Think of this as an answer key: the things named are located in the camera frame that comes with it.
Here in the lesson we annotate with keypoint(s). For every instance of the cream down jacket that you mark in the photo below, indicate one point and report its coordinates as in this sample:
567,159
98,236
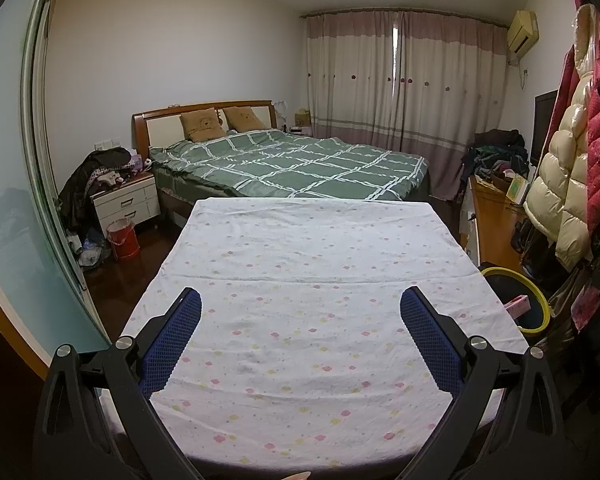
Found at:
560,170

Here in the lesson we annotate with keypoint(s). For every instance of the heap of plastic bags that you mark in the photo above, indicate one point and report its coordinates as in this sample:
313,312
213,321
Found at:
91,250

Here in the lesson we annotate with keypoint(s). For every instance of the green checked quilt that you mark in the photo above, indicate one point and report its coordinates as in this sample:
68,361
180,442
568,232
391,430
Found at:
305,165

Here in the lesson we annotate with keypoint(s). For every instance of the pink and white curtain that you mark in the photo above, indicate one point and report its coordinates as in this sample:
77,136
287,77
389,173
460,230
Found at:
430,85

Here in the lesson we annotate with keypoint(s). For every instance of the beige air conditioner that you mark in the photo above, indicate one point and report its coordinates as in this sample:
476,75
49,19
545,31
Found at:
522,30

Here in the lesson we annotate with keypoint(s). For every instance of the white wooden nightstand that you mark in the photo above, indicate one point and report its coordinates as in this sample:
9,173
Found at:
125,205

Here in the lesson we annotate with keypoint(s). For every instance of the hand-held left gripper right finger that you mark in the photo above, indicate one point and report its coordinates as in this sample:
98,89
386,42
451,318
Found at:
430,345

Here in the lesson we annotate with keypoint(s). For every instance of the yellow rimmed dark bin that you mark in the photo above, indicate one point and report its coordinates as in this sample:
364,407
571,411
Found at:
544,305

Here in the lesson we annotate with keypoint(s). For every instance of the wooden bed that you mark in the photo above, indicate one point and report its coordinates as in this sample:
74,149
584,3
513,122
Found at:
162,130

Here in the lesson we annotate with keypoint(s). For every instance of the red bucket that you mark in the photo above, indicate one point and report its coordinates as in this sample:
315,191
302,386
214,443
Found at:
124,242

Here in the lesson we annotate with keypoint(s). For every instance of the black television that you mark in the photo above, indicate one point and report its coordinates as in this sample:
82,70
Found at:
544,125

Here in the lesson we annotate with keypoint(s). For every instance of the pile of mixed clothes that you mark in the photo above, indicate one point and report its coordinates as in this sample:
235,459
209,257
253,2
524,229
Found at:
495,155

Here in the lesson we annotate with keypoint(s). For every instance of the pink patterned bag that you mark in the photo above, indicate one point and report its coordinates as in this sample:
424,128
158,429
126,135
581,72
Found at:
592,305

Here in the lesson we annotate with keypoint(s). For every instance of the brown bear face pillow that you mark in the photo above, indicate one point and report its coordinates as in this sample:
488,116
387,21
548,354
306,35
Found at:
245,118
202,125

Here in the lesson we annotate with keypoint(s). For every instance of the light green box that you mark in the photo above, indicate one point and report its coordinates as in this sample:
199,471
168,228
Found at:
517,189

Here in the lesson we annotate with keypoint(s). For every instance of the glass wardrobe sliding door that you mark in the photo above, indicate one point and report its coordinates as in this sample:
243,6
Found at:
10,160

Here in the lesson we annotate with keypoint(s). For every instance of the small cardboard box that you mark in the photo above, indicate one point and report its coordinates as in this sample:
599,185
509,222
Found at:
302,117

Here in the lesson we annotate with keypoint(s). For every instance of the white dotted tablecloth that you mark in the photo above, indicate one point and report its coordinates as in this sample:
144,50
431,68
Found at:
305,285

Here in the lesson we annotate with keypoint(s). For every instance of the long wooden desk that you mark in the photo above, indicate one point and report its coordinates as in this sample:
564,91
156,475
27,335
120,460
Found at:
500,225

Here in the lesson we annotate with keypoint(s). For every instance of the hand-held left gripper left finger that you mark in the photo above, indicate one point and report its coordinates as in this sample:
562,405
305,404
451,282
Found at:
172,340

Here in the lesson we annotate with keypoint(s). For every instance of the pink packet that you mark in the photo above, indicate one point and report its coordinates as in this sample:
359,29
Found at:
517,306

